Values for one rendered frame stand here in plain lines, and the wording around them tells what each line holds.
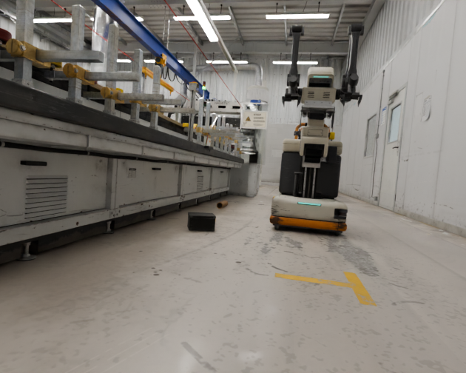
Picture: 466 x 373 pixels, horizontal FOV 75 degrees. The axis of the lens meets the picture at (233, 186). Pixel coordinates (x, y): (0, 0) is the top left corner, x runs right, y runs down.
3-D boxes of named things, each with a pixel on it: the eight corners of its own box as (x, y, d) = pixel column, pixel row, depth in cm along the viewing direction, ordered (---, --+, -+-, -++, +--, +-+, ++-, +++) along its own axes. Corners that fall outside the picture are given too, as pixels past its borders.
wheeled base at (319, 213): (273, 214, 323) (275, 192, 321) (335, 221, 311) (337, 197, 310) (268, 225, 257) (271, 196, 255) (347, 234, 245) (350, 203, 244)
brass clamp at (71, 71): (95, 85, 135) (96, 73, 135) (74, 75, 122) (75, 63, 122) (83, 85, 136) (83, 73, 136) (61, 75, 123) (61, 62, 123)
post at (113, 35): (114, 123, 153) (119, 26, 151) (109, 122, 150) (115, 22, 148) (107, 123, 154) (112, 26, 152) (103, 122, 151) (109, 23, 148)
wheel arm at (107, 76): (140, 83, 128) (140, 73, 127) (136, 81, 124) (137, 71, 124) (49, 81, 136) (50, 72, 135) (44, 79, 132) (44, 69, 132)
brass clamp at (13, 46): (52, 68, 111) (52, 54, 110) (19, 54, 97) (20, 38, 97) (37, 68, 112) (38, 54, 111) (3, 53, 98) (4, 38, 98)
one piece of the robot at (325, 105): (298, 127, 261) (300, 102, 260) (331, 129, 256) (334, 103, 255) (299, 124, 246) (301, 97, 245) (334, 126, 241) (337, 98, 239)
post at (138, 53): (137, 134, 178) (143, 50, 176) (134, 133, 175) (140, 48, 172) (132, 133, 179) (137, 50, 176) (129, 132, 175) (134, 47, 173)
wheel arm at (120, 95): (164, 103, 152) (164, 95, 152) (161, 101, 149) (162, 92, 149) (86, 100, 160) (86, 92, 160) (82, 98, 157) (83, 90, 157)
